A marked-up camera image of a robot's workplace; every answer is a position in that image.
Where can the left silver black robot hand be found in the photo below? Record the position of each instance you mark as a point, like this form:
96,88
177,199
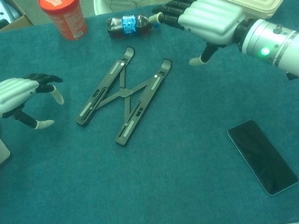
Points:
6,95

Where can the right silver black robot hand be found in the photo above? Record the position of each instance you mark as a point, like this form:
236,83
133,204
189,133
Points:
211,18

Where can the black folding laptop stand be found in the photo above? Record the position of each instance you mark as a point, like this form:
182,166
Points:
98,100

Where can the cola bottle blue label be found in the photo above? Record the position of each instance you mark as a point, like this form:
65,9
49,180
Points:
129,26

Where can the orange red snack canister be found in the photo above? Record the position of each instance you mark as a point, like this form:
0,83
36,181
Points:
68,19

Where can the blue table cloth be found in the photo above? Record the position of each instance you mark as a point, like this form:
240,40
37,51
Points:
67,203

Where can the black smartphone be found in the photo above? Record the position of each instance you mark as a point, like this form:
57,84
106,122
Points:
261,156

